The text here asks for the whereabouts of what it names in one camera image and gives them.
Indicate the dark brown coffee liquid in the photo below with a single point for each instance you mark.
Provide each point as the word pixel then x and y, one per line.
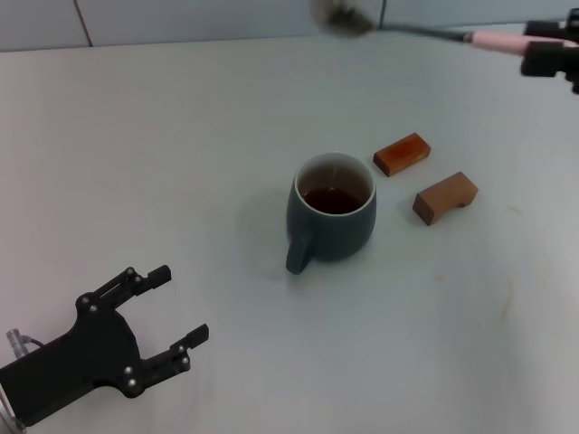
pixel 330 201

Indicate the light brown arched wooden block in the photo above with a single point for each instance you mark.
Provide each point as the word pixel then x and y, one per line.
pixel 439 201

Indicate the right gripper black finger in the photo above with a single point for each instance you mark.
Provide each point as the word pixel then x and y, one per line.
pixel 549 61
pixel 556 29

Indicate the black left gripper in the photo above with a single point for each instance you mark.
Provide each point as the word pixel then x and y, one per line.
pixel 86 352

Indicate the grey ceramic mug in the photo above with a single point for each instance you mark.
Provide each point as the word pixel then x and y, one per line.
pixel 344 235

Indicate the flat reddish wooden block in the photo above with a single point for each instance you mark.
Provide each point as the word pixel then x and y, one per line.
pixel 400 153

